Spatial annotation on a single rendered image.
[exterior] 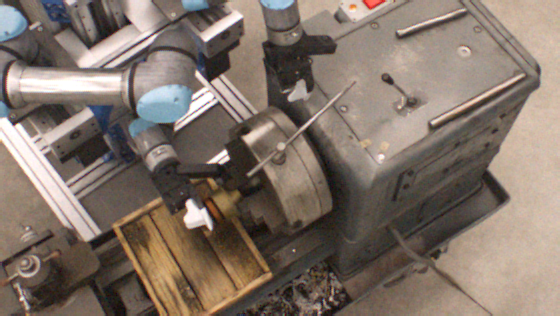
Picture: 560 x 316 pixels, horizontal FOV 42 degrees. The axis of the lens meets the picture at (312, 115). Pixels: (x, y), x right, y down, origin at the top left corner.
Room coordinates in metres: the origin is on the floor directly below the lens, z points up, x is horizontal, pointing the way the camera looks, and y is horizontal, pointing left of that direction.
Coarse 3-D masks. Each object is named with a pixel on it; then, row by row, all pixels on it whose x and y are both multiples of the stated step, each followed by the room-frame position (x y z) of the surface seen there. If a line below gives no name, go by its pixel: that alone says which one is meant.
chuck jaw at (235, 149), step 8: (240, 136) 0.79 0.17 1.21; (232, 144) 0.78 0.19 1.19; (240, 144) 0.77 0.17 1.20; (232, 152) 0.75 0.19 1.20; (240, 152) 0.76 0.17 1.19; (232, 160) 0.74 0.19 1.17; (240, 160) 0.74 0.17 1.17; (248, 160) 0.75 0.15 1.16; (232, 168) 0.73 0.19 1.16; (240, 168) 0.73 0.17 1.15; (248, 168) 0.74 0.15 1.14; (224, 176) 0.72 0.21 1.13; (232, 176) 0.71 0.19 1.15; (240, 176) 0.72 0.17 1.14; (256, 176) 0.73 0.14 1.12; (224, 184) 0.71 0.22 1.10; (232, 184) 0.70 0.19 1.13; (240, 184) 0.70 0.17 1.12
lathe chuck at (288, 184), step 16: (240, 128) 0.82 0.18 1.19; (256, 128) 0.81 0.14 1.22; (272, 128) 0.81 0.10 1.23; (256, 144) 0.76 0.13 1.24; (272, 144) 0.76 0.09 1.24; (256, 160) 0.72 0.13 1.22; (288, 160) 0.72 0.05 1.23; (272, 176) 0.68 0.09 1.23; (288, 176) 0.69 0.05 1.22; (304, 176) 0.69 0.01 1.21; (256, 192) 0.74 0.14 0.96; (272, 192) 0.67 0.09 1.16; (288, 192) 0.65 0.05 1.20; (304, 192) 0.66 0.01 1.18; (288, 208) 0.62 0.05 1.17; (304, 208) 0.63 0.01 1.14; (320, 208) 0.65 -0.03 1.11; (304, 224) 0.62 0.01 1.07
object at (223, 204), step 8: (216, 192) 0.68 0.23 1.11; (224, 192) 0.68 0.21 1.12; (232, 192) 0.68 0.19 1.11; (208, 200) 0.66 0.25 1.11; (216, 200) 0.66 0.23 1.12; (224, 200) 0.66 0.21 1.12; (232, 200) 0.66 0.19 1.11; (240, 200) 0.67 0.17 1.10; (208, 208) 0.64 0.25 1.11; (216, 208) 0.64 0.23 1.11; (224, 208) 0.64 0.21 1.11; (232, 208) 0.64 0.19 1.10; (216, 216) 0.62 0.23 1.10; (224, 216) 0.63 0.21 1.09; (232, 216) 0.63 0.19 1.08; (216, 224) 0.61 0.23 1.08
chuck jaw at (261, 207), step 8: (264, 192) 0.69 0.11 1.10; (248, 200) 0.67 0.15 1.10; (256, 200) 0.67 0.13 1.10; (264, 200) 0.67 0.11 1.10; (272, 200) 0.67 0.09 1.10; (240, 208) 0.64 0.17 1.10; (248, 208) 0.64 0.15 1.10; (256, 208) 0.64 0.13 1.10; (264, 208) 0.65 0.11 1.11; (272, 208) 0.65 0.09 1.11; (248, 216) 0.64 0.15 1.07; (256, 216) 0.62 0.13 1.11; (264, 216) 0.62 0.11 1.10; (272, 216) 0.62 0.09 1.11; (280, 216) 0.62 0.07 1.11; (272, 224) 0.60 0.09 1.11; (280, 224) 0.61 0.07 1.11; (288, 224) 0.61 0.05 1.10; (296, 224) 0.61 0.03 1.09; (272, 232) 0.60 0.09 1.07
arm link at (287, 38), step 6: (300, 24) 0.88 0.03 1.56; (270, 30) 0.86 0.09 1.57; (294, 30) 0.86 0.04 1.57; (300, 30) 0.87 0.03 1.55; (270, 36) 0.86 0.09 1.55; (276, 36) 0.85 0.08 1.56; (282, 36) 0.85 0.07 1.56; (288, 36) 0.85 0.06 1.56; (294, 36) 0.85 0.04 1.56; (300, 36) 0.87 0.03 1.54; (276, 42) 0.85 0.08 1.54; (282, 42) 0.84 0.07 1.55; (288, 42) 0.85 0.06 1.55; (294, 42) 0.85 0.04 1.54
